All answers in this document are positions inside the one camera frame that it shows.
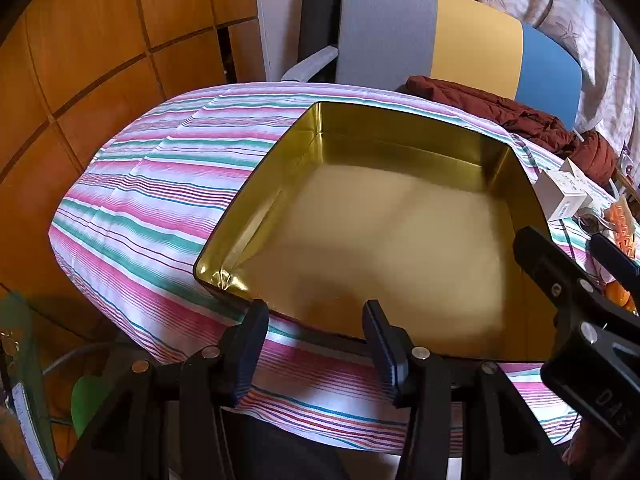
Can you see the green tinted glass panel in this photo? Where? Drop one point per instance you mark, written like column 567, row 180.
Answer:
column 20, row 340

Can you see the starfish print curtain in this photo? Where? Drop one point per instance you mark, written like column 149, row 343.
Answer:
column 560, row 5

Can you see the grey yellow blue backed chair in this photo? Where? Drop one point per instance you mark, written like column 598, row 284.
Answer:
column 385, row 30

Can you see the striped pink green tablecloth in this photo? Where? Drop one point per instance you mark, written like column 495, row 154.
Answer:
column 150, row 185

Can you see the orange plastic rack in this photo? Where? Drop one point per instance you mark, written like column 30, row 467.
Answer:
column 625, row 230

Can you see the black foam roll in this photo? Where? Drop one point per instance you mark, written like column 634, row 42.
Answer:
column 320, row 0

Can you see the gold metal tin container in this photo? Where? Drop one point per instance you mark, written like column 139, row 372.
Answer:
column 400, row 240

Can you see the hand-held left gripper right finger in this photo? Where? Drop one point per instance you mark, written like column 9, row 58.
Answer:
column 386, row 360

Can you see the wooden side desk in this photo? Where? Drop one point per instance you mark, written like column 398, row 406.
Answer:
column 629, row 182

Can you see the green bladed floor fan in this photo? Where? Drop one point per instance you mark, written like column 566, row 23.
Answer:
column 87, row 400

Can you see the small white cardboard box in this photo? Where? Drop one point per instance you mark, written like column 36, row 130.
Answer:
column 575, row 167

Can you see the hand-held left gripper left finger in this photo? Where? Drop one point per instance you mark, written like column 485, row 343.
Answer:
column 247, row 360

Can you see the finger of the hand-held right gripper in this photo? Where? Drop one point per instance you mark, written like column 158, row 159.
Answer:
column 545, row 265
column 615, row 262

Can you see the wooden panelled wardrobe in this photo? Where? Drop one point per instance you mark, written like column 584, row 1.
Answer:
column 100, row 35

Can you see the white printed mug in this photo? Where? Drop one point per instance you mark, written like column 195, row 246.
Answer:
column 631, row 157

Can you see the maroon quilted jacket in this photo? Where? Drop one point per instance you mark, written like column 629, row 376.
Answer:
column 500, row 105

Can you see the large cream cardboard box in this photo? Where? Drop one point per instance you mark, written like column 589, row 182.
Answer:
column 560, row 197

